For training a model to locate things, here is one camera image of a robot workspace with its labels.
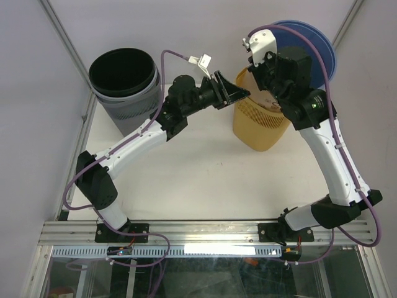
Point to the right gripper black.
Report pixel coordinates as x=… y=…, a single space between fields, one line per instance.
x=269 y=58

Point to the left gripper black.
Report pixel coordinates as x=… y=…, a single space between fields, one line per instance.
x=230 y=92

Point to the peach plastic bucket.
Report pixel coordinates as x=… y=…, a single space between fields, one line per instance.
x=265 y=100

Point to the blue plastic bucket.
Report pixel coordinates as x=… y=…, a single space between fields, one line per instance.
x=319 y=41

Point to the yellow mesh waste bin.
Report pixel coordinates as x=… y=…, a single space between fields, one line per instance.
x=255 y=126

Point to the black plastic bin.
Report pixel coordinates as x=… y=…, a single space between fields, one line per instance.
x=122 y=72

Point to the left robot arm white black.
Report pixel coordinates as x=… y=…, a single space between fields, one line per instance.
x=98 y=172

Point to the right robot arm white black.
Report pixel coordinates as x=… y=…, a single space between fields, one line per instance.
x=314 y=117

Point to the grey slotted waste bin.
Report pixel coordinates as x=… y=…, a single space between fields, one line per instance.
x=129 y=115

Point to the light grey inner bin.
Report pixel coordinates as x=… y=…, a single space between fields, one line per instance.
x=136 y=95

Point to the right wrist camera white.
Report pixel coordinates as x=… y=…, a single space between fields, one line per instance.
x=259 y=44

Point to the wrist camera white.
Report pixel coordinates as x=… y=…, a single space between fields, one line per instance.
x=202 y=62
x=259 y=44

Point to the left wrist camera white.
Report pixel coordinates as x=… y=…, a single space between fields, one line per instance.
x=202 y=62

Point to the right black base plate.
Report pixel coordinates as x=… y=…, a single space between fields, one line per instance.
x=282 y=235

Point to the aluminium mounting rail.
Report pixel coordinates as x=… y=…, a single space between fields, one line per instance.
x=159 y=232

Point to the white slotted cable duct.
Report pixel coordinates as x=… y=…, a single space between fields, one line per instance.
x=189 y=250

